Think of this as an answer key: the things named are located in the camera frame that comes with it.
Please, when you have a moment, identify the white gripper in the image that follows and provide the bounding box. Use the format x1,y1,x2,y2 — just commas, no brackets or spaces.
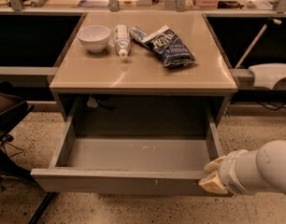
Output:
199,149,259,195

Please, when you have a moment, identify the grey top drawer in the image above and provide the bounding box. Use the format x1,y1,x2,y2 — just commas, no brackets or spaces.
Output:
32,96,223,196

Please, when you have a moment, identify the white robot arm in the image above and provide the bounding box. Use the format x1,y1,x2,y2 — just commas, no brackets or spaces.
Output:
199,140,286,195

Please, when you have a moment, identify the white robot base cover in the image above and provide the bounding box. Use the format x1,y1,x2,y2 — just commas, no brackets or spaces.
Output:
249,63,286,90

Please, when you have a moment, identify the grey drawer cabinet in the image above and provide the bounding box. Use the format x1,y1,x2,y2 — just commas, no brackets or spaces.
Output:
47,11,240,123

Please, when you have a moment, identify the blue vinegar chip bag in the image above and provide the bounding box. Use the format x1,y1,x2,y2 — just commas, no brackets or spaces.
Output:
129,25,195,68

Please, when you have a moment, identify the clear plastic water bottle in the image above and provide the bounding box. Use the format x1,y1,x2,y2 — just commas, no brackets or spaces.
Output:
114,24,130,58

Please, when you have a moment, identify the dark clutter on shelf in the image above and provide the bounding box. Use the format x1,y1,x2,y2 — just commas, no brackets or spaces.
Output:
218,0,244,8

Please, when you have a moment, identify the white ceramic bowl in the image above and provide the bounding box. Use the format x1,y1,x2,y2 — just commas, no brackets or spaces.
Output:
77,25,110,53

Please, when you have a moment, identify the black office chair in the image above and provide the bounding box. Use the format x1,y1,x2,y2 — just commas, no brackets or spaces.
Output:
0,82,61,224

